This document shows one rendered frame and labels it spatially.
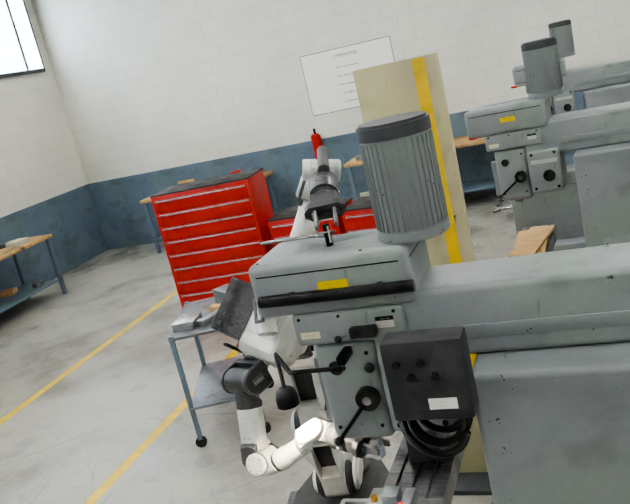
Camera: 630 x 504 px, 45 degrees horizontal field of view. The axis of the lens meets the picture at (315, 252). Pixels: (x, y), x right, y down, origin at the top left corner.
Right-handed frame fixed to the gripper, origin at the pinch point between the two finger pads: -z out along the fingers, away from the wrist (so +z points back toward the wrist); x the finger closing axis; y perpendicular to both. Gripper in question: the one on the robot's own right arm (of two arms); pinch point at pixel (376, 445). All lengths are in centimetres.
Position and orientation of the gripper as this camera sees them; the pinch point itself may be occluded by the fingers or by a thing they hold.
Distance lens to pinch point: 244.4
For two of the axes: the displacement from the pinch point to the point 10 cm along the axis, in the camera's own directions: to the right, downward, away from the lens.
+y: 2.2, 9.4, 2.5
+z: -7.1, -0.2, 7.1
